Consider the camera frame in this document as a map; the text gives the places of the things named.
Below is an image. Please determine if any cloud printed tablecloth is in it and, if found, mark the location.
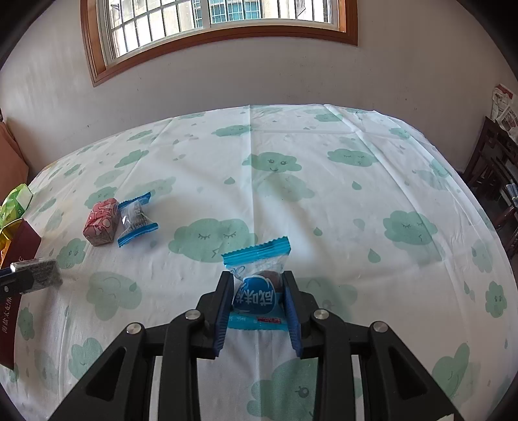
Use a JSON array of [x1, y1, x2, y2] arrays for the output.
[[0, 104, 512, 421]]

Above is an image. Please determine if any blue snack packet white label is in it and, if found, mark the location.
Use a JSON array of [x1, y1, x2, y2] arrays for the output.
[[222, 236, 292, 330]]

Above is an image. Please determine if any wooden framed window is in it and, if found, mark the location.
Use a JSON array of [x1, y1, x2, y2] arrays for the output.
[[80, 0, 359, 87]]

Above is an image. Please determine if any red box with gold interior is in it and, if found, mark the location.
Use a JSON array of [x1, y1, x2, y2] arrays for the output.
[[0, 219, 43, 370]]

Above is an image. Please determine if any dark wooden furniture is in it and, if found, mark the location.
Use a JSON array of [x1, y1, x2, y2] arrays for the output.
[[461, 117, 518, 260]]

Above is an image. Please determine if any green tissue pack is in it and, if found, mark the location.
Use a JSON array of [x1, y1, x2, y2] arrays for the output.
[[0, 183, 34, 229]]

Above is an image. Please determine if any clear blue-edged cookie packet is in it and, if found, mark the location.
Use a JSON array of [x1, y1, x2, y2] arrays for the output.
[[117, 191, 159, 248]]

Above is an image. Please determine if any pink snack packet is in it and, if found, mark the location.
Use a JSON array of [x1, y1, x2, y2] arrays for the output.
[[83, 198, 119, 247]]

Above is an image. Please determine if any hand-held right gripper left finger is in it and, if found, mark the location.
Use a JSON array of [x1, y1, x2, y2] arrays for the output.
[[48, 271, 235, 421]]

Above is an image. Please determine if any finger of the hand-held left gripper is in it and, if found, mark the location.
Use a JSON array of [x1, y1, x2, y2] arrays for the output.
[[0, 265, 36, 295]]

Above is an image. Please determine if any wall poster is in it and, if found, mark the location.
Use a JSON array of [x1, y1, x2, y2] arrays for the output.
[[491, 84, 518, 143]]

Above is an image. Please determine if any grey snack packet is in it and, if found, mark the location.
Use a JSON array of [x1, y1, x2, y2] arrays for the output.
[[10, 258, 63, 290]]

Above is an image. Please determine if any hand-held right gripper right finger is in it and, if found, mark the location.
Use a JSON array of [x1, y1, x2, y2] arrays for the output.
[[282, 270, 465, 421]]

